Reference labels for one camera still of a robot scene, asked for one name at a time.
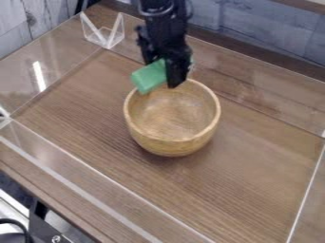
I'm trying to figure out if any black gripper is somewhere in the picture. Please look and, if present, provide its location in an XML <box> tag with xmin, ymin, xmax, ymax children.
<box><xmin>136</xmin><ymin>9</ymin><xmax>192</xmax><ymax>88</ymax></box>

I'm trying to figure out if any green rectangular block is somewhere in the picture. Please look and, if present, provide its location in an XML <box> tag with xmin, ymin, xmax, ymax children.
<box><xmin>130</xmin><ymin>55</ymin><xmax>194</xmax><ymax>96</ymax></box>

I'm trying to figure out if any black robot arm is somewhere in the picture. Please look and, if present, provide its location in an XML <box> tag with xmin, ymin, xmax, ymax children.
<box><xmin>136</xmin><ymin>0</ymin><xmax>193</xmax><ymax>88</ymax></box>

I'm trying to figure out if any wooden bowl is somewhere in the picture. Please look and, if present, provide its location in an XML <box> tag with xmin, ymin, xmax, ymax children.
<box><xmin>123</xmin><ymin>79</ymin><xmax>221</xmax><ymax>157</ymax></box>

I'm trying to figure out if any clear acrylic corner bracket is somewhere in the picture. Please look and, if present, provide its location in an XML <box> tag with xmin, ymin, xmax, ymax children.
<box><xmin>81</xmin><ymin>12</ymin><xmax>125</xmax><ymax>49</ymax></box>

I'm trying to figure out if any black table leg bracket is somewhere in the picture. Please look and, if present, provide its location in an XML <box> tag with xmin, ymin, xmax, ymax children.
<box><xmin>30</xmin><ymin>199</ymin><xmax>73</xmax><ymax>243</ymax></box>

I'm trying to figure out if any black cable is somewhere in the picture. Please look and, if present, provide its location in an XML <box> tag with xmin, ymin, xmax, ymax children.
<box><xmin>0</xmin><ymin>217</ymin><xmax>35</xmax><ymax>243</ymax></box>

